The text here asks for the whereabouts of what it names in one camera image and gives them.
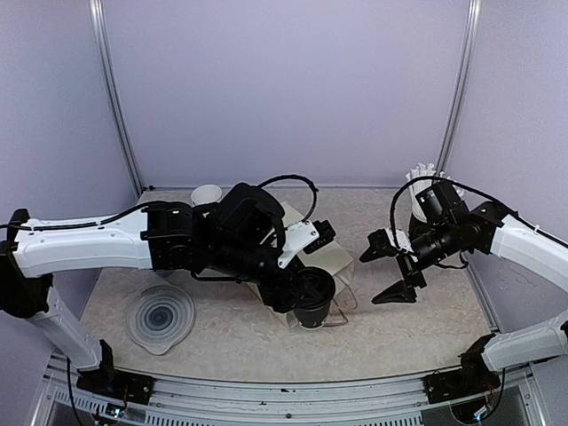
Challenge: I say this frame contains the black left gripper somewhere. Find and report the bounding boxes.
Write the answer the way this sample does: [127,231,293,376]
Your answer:
[208,234,323,314]

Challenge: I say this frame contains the cream paper bag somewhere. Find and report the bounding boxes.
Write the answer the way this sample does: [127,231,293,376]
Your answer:
[246,201,354,329]

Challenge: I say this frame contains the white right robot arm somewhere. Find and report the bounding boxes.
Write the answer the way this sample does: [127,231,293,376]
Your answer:
[375,178,567,331]

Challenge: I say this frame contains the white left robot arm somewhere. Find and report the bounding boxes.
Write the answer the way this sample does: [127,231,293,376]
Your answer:
[1,183,319,395]

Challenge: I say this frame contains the stack of paper cups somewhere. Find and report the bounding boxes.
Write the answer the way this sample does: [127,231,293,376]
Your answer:
[190,185,223,207]

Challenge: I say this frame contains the wrapped white straws bundle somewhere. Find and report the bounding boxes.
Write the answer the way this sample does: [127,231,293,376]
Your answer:
[404,162,465,218]

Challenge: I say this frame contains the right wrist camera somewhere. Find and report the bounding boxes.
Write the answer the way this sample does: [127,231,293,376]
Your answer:
[367,229,414,257]

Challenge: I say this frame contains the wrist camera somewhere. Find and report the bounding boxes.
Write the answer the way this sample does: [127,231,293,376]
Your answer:
[367,229,414,257]
[277,220,336,269]

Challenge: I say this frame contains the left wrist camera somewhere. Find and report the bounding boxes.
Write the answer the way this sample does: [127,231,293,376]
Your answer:
[277,220,336,269]

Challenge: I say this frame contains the aluminium front rail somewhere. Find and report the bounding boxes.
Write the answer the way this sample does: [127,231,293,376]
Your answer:
[29,353,550,425]

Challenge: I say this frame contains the right aluminium post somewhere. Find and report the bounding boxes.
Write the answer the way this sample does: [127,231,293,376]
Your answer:
[436,0,482,173]

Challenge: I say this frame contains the aluminium post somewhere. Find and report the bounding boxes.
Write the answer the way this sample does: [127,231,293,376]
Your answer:
[436,0,482,173]
[88,0,144,196]

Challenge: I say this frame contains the left aluminium post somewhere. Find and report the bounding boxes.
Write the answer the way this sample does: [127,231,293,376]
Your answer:
[88,0,144,196]

